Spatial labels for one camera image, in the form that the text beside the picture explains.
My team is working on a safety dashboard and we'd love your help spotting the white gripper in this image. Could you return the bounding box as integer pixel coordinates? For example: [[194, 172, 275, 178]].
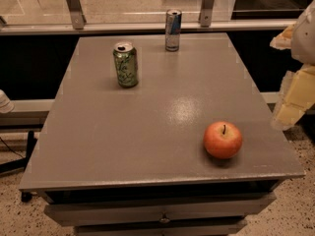
[[270, 1, 315, 131]]

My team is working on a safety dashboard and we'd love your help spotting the green soda can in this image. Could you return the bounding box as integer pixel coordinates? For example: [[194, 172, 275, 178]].
[[113, 41, 139, 88]]

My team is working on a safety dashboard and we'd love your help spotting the red apple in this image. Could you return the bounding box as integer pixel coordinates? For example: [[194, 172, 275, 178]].
[[203, 121, 243, 159]]

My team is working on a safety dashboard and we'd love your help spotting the silver blue energy drink can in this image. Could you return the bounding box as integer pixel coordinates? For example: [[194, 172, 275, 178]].
[[165, 9, 182, 51]]

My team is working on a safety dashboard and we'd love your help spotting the round drawer knob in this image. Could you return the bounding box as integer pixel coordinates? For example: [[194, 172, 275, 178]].
[[159, 214, 170, 223]]

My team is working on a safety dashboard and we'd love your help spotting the grey drawer cabinet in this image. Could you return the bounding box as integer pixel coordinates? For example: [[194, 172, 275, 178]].
[[20, 33, 304, 236]]

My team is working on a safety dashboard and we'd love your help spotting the white object at left edge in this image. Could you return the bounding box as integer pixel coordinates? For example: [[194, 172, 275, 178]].
[[0, 89, 14, 113]]

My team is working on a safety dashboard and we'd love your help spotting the left metal bracket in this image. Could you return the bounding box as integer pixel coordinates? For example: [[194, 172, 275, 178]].
[[66, 0, 87, 30]]

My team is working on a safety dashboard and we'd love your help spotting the black stand with cable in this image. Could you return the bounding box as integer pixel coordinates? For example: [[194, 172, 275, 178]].
[[0, 130, 38, 203]]

